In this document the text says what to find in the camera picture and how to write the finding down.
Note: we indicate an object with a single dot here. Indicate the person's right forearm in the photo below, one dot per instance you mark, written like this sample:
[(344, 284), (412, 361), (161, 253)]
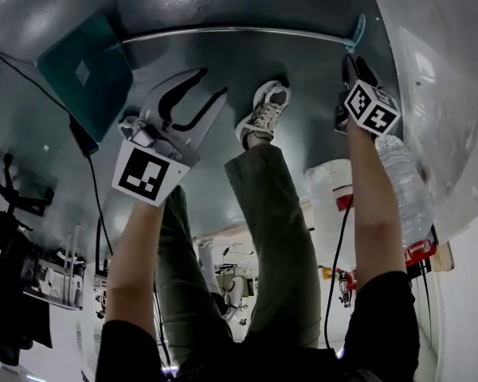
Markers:
[(376, 197)]

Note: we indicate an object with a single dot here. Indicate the person's leg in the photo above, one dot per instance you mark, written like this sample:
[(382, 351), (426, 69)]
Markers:
[(275, 233), (187, 285)]

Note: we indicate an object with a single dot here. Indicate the person's left leg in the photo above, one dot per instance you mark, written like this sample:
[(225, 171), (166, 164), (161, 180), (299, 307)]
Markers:
[(187, 285)]

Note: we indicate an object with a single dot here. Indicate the wooden board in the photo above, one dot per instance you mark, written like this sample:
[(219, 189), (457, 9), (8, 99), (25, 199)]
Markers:
[(444, 255)]

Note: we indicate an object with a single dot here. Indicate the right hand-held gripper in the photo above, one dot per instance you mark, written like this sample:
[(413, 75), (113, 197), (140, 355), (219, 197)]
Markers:
[(372, 107)]

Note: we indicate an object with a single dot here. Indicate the beige lace-up sneaker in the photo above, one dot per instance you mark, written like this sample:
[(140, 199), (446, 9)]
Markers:
[(265, 111)]

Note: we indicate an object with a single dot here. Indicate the black power adapter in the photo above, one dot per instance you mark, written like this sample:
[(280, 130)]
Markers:
[(83, 135)]

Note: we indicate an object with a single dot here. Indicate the person's black t-shirt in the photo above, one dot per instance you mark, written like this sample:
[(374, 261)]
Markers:
[(263, 360)]

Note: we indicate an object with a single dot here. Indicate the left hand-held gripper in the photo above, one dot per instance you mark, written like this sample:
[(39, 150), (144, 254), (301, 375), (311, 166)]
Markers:
[(143, 169)]

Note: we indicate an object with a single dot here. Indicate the white desk with equipment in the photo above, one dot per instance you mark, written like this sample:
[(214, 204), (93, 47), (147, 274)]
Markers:
[(56, 277)]

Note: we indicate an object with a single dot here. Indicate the black office chair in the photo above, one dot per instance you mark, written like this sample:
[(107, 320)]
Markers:
[(12, 205)]

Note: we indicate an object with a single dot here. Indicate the clear plastic water bottle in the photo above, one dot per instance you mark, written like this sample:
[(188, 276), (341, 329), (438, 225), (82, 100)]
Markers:
[(410, 189)]

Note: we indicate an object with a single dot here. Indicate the person's right leg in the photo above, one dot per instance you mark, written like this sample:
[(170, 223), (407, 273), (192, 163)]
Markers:
[(275, 233)]

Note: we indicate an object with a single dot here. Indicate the person's left forearm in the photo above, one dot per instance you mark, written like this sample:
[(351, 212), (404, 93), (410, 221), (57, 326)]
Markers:
[(135, 253)]

